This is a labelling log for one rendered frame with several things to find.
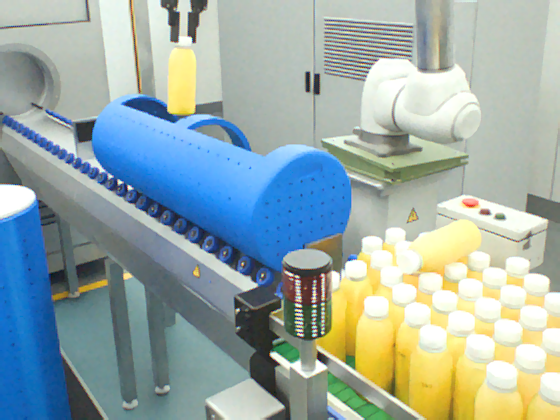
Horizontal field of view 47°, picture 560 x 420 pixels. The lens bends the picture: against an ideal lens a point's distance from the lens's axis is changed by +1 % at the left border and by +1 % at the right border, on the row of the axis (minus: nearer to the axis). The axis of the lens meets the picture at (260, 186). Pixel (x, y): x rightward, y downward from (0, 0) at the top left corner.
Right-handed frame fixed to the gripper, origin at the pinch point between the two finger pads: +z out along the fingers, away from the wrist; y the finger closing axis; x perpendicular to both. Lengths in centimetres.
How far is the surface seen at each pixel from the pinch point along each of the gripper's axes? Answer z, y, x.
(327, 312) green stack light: 30, 24, 81
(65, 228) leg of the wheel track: 109, -28, -160
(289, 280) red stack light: 26, 28, 78
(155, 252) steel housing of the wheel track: 62, -2, -15
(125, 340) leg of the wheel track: 118, -15, -61
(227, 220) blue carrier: 39.3, 1.3, 24.6
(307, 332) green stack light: 32, 26, 80
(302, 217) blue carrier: 37, -12, 35
